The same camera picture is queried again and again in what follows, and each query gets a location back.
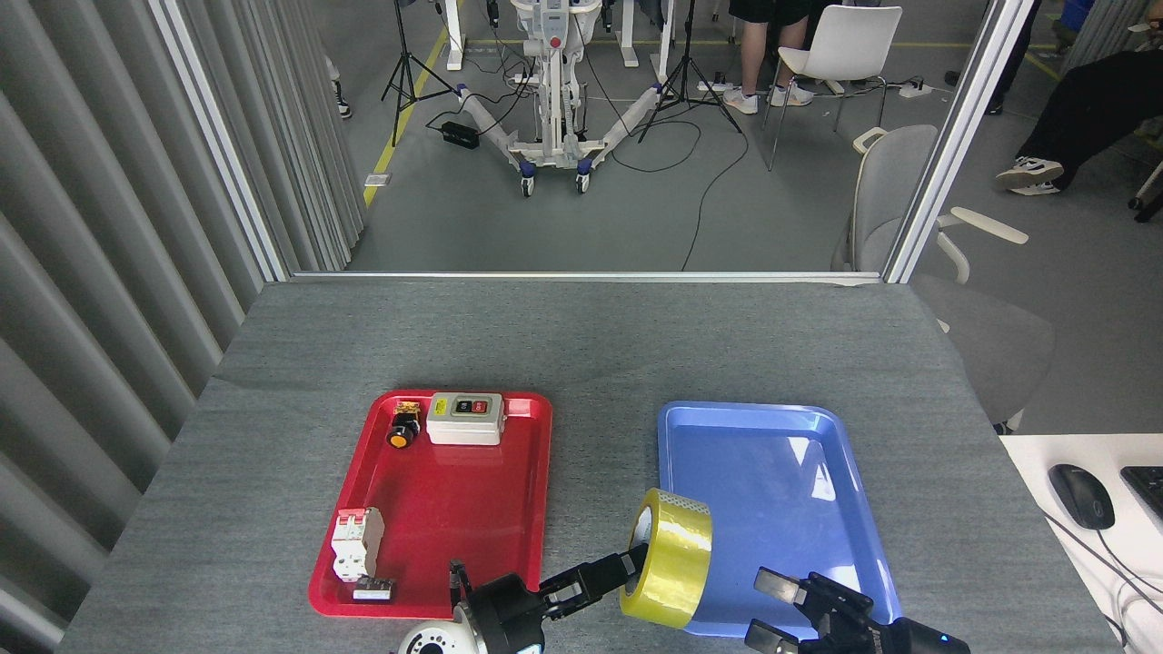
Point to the grey pleated curtain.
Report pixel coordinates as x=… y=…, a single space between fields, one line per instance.
x=91 y=272

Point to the black tripod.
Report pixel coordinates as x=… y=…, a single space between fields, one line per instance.
x=406 y=64
x=688 y=64

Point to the person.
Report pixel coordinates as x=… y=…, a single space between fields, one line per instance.
x=342 y=100
x=1090 y=109
x=1013 y=54
x=752 y=64

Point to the white circuit breaker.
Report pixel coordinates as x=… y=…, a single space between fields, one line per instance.
x=356 y=545

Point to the black computer mouse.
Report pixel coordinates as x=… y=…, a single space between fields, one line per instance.
x=1081 y=498

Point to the silver frame rail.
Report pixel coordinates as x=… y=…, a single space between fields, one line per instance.
x=591 y=275

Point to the silver frame post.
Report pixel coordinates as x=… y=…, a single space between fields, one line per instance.
x=959 y=136
x=223 y=145

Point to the small black white block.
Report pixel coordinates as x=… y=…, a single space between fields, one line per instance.
x=372 y=590

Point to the grey office chair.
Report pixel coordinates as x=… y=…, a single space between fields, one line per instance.
x=886 y=182

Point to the black power adapter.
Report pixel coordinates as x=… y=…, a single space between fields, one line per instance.
x=459 y=135

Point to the blue bin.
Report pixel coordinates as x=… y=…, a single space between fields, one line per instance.
x=1077 y=18

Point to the white power strip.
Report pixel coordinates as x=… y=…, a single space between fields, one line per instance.
x=913 y=90

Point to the black orange push button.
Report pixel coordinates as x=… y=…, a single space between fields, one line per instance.
x=402 y=431

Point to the white desk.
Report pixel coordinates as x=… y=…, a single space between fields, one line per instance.
x=1072 y=563

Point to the white plastic chair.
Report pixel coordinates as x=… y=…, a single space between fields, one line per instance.
x=845 y=41

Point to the blue plastic tray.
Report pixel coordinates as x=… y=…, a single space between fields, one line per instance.
x=800 y=509

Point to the red plastic tray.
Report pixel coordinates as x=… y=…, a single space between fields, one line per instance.
x=454 y=518

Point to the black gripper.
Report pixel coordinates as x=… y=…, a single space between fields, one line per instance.
x=509 y=613
x=909 y=638

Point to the yellow tape roll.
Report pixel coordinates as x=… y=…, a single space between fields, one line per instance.
x=677 y=563

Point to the grey switch box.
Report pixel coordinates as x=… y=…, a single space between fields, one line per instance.
x=465 y=422

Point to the black keyboard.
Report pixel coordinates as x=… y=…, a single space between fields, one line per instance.
x=1147 y=490

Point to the grey chair on castors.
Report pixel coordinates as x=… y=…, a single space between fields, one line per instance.
x=1147 y=204

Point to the white stand on wheels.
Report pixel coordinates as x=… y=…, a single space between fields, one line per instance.
x=554 y=91

